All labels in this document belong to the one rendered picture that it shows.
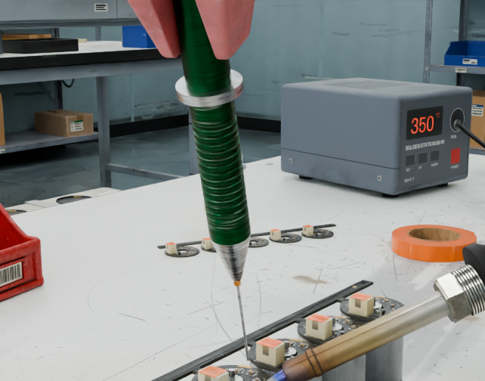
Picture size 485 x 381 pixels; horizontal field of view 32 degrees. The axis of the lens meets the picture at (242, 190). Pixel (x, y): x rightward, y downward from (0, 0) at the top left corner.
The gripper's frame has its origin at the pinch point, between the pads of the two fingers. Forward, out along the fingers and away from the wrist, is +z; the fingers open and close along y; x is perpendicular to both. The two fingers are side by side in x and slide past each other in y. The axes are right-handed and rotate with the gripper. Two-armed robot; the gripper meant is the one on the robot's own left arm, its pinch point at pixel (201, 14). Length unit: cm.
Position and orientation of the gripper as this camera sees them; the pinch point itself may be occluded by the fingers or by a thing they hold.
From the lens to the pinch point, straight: 19.7
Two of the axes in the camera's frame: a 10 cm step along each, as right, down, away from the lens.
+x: -3.3, 5.4, -7.8
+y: -9.4, -0.8, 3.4
